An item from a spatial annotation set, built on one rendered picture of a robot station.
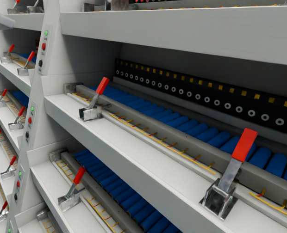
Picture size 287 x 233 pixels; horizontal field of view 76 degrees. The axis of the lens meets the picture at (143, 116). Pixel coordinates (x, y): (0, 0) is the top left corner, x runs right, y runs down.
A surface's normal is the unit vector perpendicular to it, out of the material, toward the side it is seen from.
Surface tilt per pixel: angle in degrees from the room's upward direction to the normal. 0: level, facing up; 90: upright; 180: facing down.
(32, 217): 90
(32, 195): 90
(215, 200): 17
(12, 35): 90
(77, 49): 90
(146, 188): 107
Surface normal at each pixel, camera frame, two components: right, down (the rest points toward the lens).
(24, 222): 0.70, 0.34
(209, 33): -0.70, 0.23
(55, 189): 0.08, -0.91
